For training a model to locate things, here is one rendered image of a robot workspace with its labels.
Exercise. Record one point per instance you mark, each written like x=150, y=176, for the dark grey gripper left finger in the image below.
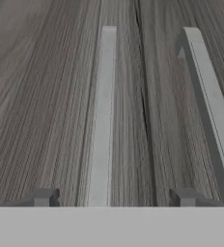
x=42, y=197

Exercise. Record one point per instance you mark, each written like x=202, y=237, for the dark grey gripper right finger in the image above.
x=185, y=196

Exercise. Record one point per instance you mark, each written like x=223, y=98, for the grey wood cabinet door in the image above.
x=36, y=96
x=168, y=96

